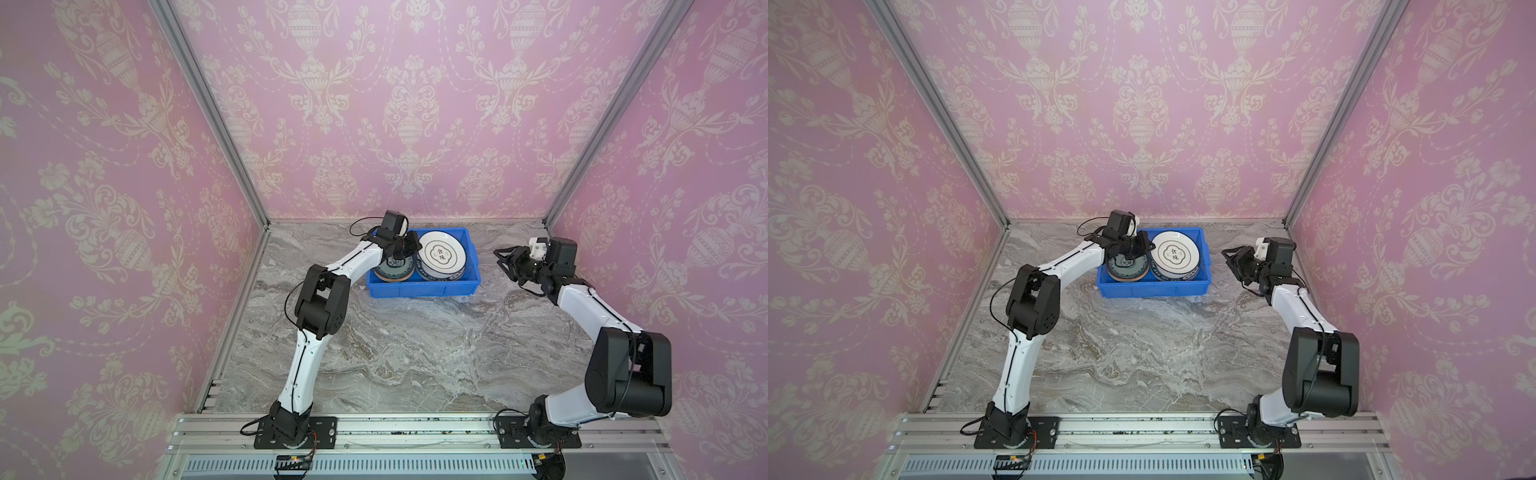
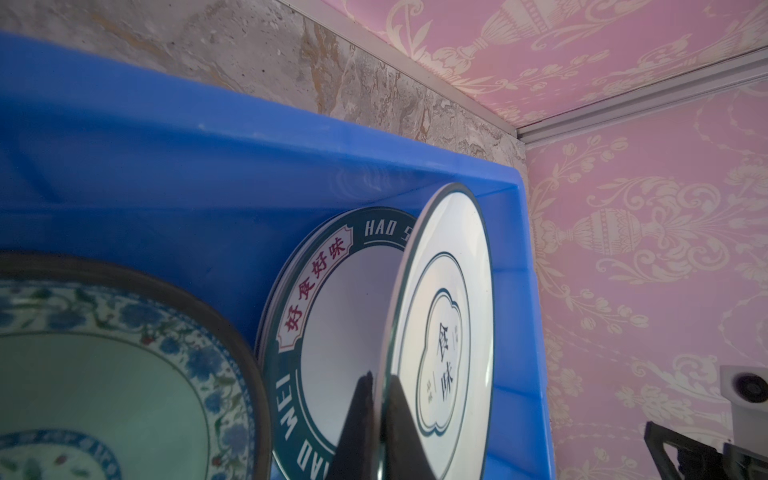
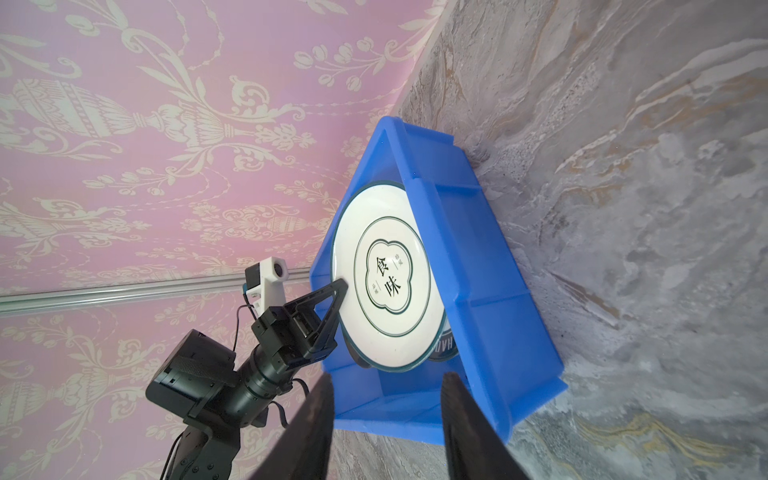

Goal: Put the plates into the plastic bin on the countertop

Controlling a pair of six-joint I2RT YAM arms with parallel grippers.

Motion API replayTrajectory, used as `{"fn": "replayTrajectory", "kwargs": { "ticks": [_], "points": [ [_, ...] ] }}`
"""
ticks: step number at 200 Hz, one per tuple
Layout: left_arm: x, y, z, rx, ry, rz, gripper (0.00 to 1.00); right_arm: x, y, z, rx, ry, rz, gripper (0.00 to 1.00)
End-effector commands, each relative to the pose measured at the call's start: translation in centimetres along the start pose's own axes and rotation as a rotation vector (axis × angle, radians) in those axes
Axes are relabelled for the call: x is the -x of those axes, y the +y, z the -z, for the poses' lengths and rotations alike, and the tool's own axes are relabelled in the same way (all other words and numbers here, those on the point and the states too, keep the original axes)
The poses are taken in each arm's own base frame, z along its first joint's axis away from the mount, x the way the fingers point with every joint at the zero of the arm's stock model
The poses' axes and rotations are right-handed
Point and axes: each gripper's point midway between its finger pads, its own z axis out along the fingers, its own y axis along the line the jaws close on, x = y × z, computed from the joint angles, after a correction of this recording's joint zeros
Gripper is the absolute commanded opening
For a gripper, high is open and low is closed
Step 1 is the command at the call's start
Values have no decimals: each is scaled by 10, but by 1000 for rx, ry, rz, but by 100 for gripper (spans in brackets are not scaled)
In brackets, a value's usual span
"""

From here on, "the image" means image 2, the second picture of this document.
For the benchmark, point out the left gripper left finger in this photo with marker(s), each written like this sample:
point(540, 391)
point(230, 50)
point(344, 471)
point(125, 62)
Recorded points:
point(353, 457)

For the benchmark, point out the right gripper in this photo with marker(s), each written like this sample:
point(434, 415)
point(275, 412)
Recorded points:
point(679, 457)

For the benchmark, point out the blue plastic bin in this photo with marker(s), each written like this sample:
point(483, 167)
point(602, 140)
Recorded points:
point(211, 191)

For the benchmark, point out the white plate black flower outline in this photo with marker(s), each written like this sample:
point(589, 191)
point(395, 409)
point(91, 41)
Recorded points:
point(439, 335)

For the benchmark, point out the teal patterned plate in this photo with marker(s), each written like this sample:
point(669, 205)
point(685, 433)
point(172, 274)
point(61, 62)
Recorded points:
point(108, 373)

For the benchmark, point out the large green-rim white plate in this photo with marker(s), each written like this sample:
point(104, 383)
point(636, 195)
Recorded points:
point(322, 329)

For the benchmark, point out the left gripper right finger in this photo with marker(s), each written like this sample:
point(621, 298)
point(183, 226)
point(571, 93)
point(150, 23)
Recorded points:
point(404, 455)

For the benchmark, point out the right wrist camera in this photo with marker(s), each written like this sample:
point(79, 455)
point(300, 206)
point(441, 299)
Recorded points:
point(746, 389)

